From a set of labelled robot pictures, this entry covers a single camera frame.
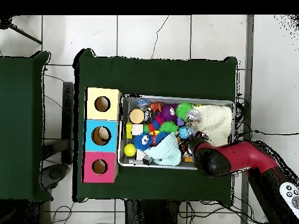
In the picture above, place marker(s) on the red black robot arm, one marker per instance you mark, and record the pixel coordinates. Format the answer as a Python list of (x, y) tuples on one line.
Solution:
[(243, 161)]

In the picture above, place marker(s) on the cream waffle cloth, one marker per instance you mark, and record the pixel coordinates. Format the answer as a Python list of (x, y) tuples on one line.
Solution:
[(215, 120)]

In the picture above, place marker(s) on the small green spiky ball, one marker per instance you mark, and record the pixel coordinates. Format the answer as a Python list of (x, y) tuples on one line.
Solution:
[(168, 127)]

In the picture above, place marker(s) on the blue globe ball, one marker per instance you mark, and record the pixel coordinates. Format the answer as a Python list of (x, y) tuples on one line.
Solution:
[(185, 133)]

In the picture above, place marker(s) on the blue fuzzy ball with eyes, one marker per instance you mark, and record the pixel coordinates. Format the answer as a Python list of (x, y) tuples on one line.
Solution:
[(141, 141)]

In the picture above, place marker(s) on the yellow ball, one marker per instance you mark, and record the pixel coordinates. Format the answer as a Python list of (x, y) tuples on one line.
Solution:
[(130, 150)]

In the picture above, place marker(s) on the red black packet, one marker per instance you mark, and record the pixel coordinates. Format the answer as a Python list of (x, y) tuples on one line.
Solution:
[(184, 148)]

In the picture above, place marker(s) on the large green spiky ball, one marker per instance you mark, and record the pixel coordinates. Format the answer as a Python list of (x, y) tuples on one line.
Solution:
[(184, 110)]

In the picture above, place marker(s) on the mint green knit cloth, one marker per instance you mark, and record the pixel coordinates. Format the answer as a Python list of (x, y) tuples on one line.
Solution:
[(167, 150)]

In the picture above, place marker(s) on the green cloth side table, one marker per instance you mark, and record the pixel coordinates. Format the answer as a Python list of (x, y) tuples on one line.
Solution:
[(21, 126)]

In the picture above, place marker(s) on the orange tiger striped toy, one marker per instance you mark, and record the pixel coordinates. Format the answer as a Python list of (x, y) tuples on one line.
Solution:
[(156, 107)]

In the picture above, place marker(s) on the purple spiky ball with eyes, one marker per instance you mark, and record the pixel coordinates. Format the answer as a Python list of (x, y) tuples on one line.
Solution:
[(168, 112)]

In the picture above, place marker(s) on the clear mesh bin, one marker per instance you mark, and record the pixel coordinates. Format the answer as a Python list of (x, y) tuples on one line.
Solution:
[(122, 161)]

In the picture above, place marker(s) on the yellow block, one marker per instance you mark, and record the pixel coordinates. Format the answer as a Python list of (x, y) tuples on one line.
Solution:
[(129, 130)]

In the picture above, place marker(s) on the wooden box with three holes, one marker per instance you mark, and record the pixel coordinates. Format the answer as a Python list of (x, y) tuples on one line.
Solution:
[(91, 136)]

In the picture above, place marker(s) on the round wooden disc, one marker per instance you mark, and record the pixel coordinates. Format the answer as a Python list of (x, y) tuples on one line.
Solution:
[(137, 115)]

